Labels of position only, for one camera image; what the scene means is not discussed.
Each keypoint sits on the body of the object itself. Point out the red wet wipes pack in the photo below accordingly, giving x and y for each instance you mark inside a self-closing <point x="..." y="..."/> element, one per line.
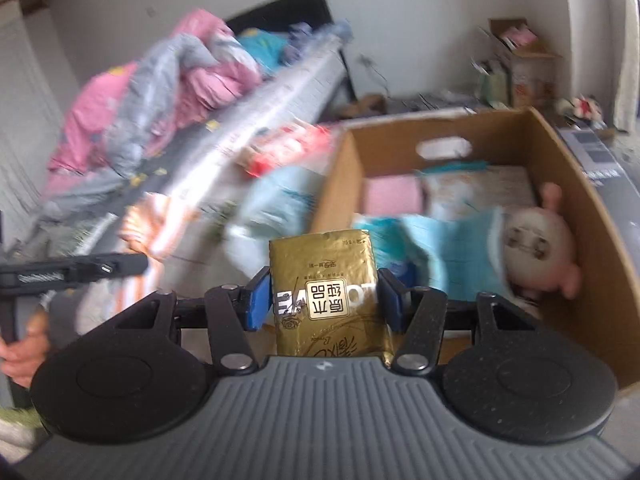
<point x="278" y="147"/>

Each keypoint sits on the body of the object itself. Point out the person's left hand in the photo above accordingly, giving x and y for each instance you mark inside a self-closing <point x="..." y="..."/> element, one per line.
<point x="20" y="360"/>

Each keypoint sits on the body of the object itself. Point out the black bed headboard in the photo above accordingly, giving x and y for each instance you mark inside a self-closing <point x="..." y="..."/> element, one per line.
<point x="277" y="15"/>

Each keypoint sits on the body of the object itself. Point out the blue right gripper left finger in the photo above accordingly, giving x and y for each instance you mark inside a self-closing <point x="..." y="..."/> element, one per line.
<point x="232" y="311"/>

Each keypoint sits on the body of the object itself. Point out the pink and grey duvet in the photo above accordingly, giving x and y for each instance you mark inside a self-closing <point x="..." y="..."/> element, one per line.
<point x="126" y="115"/>

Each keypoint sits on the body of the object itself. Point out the blue clothes pile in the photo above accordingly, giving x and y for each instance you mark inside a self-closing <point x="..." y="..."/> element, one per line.
<point x="272" y="50"/>

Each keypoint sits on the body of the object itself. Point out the gold foil packet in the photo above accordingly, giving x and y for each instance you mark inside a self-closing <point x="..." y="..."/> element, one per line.
<point x="324" y="297"/>

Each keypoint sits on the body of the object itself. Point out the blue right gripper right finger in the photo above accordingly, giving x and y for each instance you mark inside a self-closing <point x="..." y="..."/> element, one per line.
<point x="418" y="314"/>

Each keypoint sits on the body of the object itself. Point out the orange striped cloth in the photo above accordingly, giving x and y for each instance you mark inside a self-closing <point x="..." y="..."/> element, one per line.
<point x="155" y="224"/>

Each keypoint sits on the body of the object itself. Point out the white closet door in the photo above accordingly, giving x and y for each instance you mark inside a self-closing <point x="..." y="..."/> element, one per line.
<point x="37" y="85"/>

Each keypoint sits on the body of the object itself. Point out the teal checkered towel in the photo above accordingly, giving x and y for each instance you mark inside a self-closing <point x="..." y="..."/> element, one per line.
<point x="460" y="257"/>

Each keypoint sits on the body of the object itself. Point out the green paper bag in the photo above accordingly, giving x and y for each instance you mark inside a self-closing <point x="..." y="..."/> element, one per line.
<point x="494" y="84"/>

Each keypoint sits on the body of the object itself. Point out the pink plush doll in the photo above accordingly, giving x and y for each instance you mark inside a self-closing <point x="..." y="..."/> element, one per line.
<point x="539" y="251"/>

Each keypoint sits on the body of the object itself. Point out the small open cardboard box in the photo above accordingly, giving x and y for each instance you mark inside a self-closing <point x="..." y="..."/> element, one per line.
<point x="528" y="60"/>

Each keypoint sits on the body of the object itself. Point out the pink striped cloth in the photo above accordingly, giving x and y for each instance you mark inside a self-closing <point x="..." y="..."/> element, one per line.
<point x="392" y="195"/>

